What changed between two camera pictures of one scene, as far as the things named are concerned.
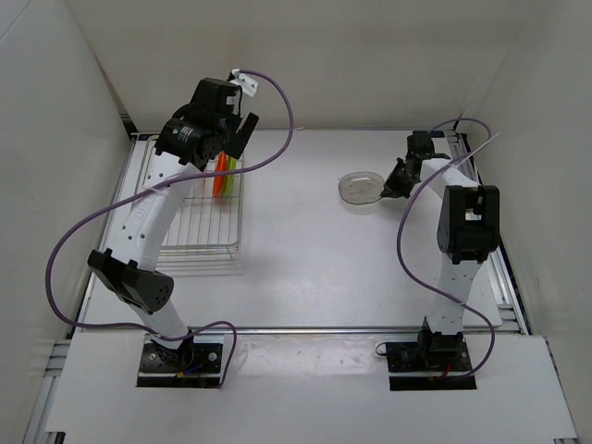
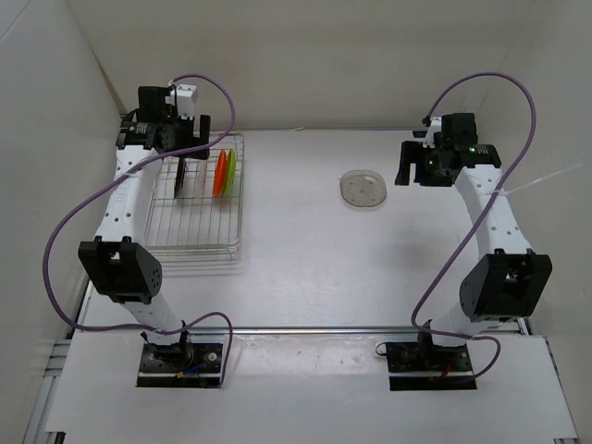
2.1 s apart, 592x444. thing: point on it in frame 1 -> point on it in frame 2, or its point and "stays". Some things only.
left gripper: x=236 y=148 -> x=193 y=141
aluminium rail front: x=252 y=331 stays
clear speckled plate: x=361 y=188 stays
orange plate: x=221 y=165 stays
